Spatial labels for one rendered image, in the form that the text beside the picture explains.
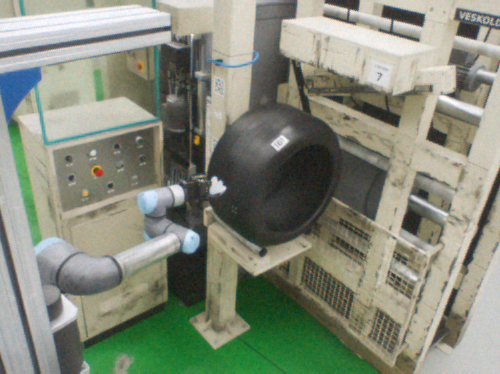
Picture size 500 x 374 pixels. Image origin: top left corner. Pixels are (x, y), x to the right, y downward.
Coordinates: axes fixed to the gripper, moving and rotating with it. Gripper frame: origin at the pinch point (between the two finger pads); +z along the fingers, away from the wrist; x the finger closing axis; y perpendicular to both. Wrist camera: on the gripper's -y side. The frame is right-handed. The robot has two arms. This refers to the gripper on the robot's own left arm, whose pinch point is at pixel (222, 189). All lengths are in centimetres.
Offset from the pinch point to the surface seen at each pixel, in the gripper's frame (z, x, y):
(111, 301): -13, 63, -98
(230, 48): 18, 28, 48
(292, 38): 43, 19, 54
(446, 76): 61, -43, 55
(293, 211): 49, 2, -23
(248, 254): 18.6, -2.4, -35.3
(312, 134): 31.1, -12.2, 24.1
